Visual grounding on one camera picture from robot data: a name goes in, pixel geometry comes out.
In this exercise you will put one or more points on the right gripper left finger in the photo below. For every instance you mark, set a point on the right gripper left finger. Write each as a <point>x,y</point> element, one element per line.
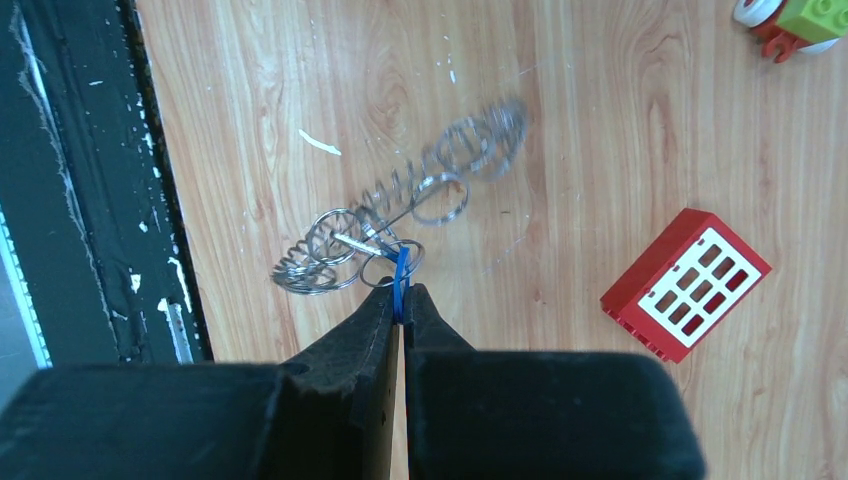
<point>326,413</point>

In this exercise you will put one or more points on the red white window brick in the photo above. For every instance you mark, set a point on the red white window brick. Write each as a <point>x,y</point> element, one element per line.
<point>684,284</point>

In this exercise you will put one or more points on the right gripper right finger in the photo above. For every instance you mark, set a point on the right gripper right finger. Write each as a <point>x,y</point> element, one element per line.
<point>482,414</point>

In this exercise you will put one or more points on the toy brick car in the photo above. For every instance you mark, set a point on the toy brick car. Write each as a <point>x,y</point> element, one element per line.
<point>786,27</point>

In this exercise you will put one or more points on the small white scrap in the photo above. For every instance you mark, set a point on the small white scrap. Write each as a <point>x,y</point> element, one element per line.
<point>328,148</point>

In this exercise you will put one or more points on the grey slotted cable duct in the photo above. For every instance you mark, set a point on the grey slotted cable duct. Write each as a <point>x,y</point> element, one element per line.
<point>23,299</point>

